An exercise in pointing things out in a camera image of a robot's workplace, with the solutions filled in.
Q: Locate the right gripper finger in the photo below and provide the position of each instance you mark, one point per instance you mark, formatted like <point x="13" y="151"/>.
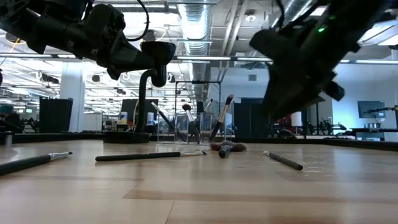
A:
<point x="292" y="96"/>

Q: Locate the thin black makeup brush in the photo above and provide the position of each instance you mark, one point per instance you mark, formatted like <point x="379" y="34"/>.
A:
<point x="209" y="105"/>
<point x="286" y="161"/>

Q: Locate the slim black makeup brush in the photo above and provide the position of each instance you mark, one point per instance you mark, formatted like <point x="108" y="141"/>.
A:
<point x="140" y="155"/>
<point x="166" y="119"/>
<point x="25" y="162"/>

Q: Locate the round-head black makeup brush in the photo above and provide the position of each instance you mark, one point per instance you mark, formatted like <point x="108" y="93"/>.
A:
<point x="190" y="119"/>

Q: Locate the clear acrylic brush organizer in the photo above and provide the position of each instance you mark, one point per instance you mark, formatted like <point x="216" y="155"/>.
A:
<point x="180" y="132"/>

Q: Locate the fan makeup brush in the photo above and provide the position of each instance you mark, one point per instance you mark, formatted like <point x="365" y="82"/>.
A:
<point x="224" y="151"/>

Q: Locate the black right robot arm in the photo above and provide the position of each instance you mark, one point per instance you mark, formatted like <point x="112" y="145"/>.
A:
<point x="357" y="15"/>

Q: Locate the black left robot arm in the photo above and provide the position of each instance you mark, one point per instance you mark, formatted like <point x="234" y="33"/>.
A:
<point x="40" y="28"/>

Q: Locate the white cylinder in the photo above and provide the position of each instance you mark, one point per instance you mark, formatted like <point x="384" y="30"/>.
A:
<point x="296" y="119"/>

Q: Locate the black desktop monitor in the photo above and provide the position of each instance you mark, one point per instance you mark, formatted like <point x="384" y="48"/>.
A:
<point x="129" y="109"/>

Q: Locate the white bottle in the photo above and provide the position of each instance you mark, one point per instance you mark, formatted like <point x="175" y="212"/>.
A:
<point x="150" y="118"/>
<point x="123" y="118"/>

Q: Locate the white pillar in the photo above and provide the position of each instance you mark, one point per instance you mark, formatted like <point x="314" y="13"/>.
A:
<point x="72" y="99"/>

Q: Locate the black cabinet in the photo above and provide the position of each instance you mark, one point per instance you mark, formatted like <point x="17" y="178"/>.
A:
<point x="248" y="118"/>

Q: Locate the clear acrylic brush holder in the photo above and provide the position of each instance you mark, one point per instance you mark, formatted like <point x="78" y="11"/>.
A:
<point x="198" y="82"/>

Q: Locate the black partition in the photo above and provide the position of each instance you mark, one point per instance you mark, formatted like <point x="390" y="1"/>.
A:
<point x="56" y="115"/>

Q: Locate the dark background table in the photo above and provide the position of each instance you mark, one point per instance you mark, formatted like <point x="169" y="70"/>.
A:
<point x="373" y="132"/>

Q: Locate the person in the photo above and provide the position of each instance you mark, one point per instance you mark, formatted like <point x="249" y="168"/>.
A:
<point x="9" y="119"/>

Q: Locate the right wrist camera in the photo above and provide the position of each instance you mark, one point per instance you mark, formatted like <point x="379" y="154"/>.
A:
<point x="335" y="91"/>

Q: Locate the silver ventilation duct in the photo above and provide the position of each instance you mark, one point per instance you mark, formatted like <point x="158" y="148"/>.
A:
<point x="196" y="31"/>

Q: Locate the wall-mounted dark monitor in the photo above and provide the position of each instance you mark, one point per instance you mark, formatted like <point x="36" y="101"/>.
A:
<point x="371" y="109"/>

